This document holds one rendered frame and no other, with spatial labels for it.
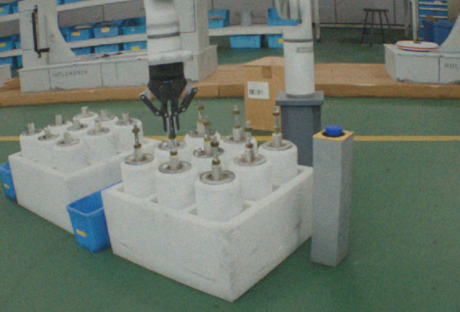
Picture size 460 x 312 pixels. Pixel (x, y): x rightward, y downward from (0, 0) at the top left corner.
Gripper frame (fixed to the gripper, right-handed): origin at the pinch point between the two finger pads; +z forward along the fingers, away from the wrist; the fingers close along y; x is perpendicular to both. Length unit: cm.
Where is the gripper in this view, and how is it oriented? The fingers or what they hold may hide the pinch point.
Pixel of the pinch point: (171, 124)
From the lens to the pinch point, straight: 105.0
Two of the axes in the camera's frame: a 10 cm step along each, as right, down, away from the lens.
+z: 0.6, 9.6, 2.9
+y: -9.5, 1.4, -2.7
